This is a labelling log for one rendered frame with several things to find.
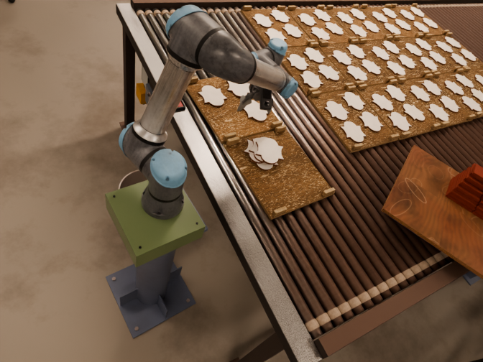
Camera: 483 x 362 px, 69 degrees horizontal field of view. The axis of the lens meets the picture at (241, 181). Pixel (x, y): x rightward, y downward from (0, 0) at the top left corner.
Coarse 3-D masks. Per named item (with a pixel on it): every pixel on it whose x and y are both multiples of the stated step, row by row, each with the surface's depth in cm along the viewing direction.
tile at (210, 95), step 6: (204, 90) 172; (210, 90) 173; (216, 90) 174; (204, 96) 170; (210, 96) 171; (216, 96) 172; (222, 96) 173; (204, 102) 169; (210, 102) 168; (216, 102) 169; (222, 102) 170
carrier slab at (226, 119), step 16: (208, 80) 179; (224, 80) 182; (192, 96) 170; (208, 112) 166; (224, 112) 168; (240, 112) 171; (272, 112) 177; (224, 128) 162; (240, 128) 165; (256, 128) 167; (272, 128) 170
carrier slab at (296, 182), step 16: (224, 144) 156; (240, 144) 158; (288, 144) 166; (240, 160) 153; (288, 160) 160; (304, 160) 163; (256, 176) 150; (272, 176) 152; (288, 176) 154; (304, 176) 157; (320, 176) 159; (256, 192) 145; (272, 192) 147; (288, 192) 149; (304, 192) 151; (320, 192) 153; (272, 208) 142; (288, 208) 144
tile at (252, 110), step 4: (252, 100) 177; (252, 104) 175; (256, 104) 176; (244, 108) 172; (248, 108) 172; (252, 108) 173; (256, 108) 174; (248, 112) 171; (252, 112) 172; (256, 112) 172; (260, 112) 173; (264, 112) 174; (248, 116) 169; (252, 116) 170; (256, 116) 170; (260, 116) 171; (264, 116) 172; (256, 120) 170; (260, 120) 170; (264, 120) 172
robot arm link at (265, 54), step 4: (264, 48) 132; (252, 52) 129; (256, 52) 129; (260, 52) 129; (264, 52) 130; (268, 52) 131; (272, 52) 132; (256, 56) 127; (260, 56) 128; (264, 56) 128; (268, 56) 130; (272, 56) 132; (264, 60) 127; (268, 60) 128; (272, 60) 129; (272, 64) 127; (276, 64) 128
